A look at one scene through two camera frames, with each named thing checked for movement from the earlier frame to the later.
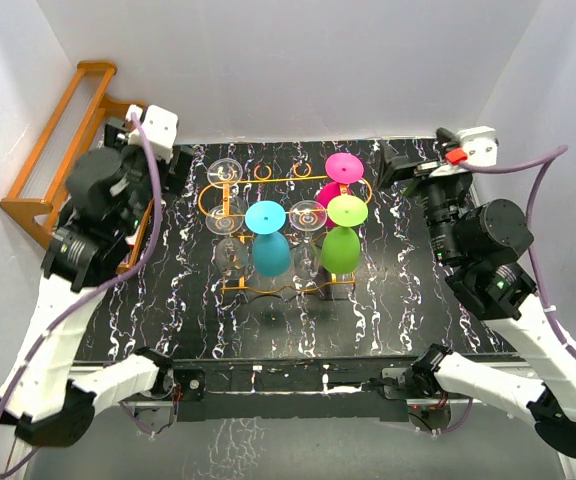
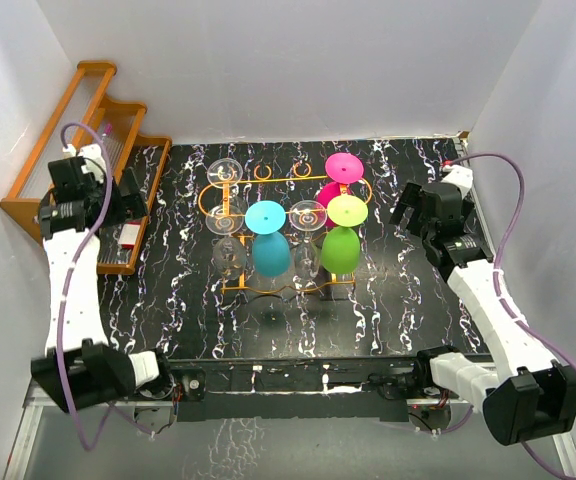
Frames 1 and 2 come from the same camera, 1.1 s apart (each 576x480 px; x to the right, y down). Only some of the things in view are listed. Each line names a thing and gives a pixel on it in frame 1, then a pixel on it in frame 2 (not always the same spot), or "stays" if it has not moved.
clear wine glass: (307, 216) stays
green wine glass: (340, 249) stays
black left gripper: (171, 173) → (130, 206)
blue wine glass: (271, 251) stays
